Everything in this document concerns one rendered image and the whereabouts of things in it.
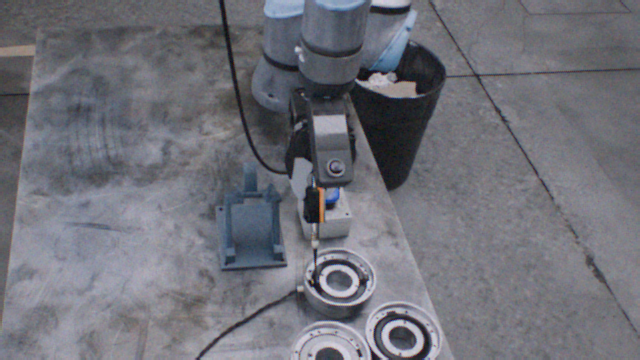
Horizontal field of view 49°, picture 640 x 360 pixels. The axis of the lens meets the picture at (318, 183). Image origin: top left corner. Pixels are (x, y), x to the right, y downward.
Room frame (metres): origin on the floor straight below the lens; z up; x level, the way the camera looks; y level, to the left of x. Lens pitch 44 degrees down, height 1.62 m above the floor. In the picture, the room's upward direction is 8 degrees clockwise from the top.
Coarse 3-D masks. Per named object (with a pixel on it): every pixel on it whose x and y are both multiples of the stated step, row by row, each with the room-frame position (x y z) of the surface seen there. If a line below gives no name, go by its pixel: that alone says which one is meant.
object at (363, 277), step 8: (320, 264) 0.66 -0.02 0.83; (328, 264) 0.66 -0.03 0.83; (336, 264) 0.66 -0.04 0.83; (344, 264) 0.67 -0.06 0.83; (352, 264) 0.67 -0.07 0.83; (312, 272) 0.64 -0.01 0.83; (320, 272) 0.65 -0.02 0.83; (360, 272) 0.66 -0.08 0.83; (360, 280) 0.64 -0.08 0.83; (368, 280) 0.64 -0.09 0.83; (312, 288) 0.61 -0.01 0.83; (320, 288) 0.62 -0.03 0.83; (360, 288) 0.63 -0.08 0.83; (368, 288) 0.63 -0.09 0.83; (320, 296) 0.60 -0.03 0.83; (328, 296) 0.60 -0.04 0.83; (336, 296) 0.61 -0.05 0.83; (352, 296) 0.61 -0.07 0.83; (360, 296) 0.61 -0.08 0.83
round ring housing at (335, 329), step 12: (312, 324) 0.55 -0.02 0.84; (324, 324) 0.55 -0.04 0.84; (336, 324) 0.55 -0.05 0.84; (300, 336) 0.53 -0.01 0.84; (312, 336) 0.54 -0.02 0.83; (336, 336) 0.54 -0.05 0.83; (348, 336) 0.54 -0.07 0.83; (360, 336) 0.54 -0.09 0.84; (300, 348) 0.51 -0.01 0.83; (312, 348) 0.52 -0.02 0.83; (324, 348) 0.52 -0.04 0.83; (336, 348) 0.52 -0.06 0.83; (360, 348) 0.53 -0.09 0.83
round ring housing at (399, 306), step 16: (384, 304) 0.60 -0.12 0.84; (400, 304) 0.60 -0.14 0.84; (368, 320) 0.57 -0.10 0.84; (432, 320) 0.58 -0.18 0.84; (368, 336) 0.54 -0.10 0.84; (384, 336) 0.55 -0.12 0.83; (400, 336) 0.57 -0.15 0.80; (416, 336) 0.56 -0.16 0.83; (432, 336) 0.56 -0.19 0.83; (400, 352) 0.53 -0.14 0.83; (416, 352) 0.53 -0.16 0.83; (432, 352) 0.54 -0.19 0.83
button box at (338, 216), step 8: (344, 200) 0.78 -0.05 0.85; (328, 208) 0.76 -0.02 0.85; (336, 208) 0.76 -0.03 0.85; (344, 208) 0.77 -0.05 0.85; (328, 216) 0.74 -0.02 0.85; (336, 216) 0.75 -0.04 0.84; (344, 216) 0.75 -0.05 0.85; (304, 224) 0.75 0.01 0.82; (320, 224) 0.73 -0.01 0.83; (328, 224) 0.74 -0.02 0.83; (336, 224) 0.74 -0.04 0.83; (344, 224) 0.75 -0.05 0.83; (304, 232) 0.74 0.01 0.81; (320, 232) 0.73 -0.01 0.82; (328, 232) 0.74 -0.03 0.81; (336, 232) 0.74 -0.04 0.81; (344, 232) 0.75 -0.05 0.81
